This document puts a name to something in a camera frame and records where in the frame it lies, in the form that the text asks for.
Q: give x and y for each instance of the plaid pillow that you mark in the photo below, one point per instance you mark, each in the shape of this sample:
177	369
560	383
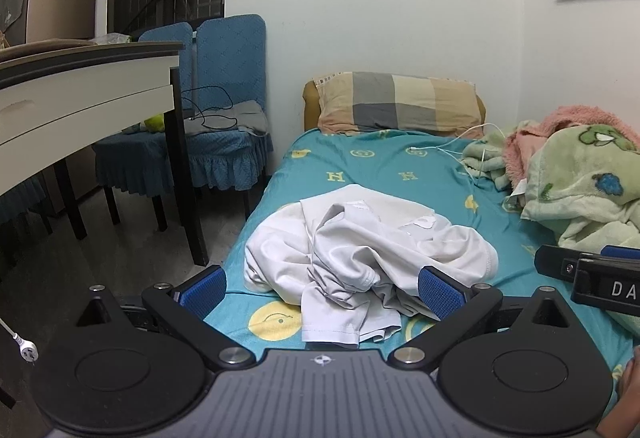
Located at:
400	101

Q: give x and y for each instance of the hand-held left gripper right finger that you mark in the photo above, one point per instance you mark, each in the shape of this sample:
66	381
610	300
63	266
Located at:
442	293

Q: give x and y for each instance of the teal patterned bed sheet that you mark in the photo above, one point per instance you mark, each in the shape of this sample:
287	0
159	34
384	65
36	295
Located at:
375	163

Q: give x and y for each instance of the brown cushion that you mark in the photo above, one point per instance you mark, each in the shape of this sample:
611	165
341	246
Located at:
310	111

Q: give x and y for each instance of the green toy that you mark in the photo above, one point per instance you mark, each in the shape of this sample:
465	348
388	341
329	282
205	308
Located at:
154	123

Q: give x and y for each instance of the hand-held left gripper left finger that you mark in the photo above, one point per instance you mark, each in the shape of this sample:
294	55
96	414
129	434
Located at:
202	290

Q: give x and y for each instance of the blue covered chair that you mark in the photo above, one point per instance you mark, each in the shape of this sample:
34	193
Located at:
230	58
165	36

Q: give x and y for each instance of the person's right hand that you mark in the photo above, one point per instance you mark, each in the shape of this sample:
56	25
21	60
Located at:
627	403

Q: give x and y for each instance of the pink plush blanket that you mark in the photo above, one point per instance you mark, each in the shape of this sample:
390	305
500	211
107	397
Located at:
520	143

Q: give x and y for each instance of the white table with black legs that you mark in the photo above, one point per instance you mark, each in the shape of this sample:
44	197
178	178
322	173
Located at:
75	88

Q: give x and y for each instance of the green plush blanket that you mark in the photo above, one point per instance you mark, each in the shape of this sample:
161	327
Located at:
575	178

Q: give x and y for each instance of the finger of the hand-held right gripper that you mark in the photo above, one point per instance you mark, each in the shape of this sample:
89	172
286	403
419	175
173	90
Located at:
555	260
622	253

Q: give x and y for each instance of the white shirt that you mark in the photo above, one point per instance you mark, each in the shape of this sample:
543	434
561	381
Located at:
360	248

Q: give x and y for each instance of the grey cloth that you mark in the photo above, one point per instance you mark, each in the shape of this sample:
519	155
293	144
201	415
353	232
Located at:
250	116

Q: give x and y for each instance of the white power plug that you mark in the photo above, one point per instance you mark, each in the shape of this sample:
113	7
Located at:
27	350

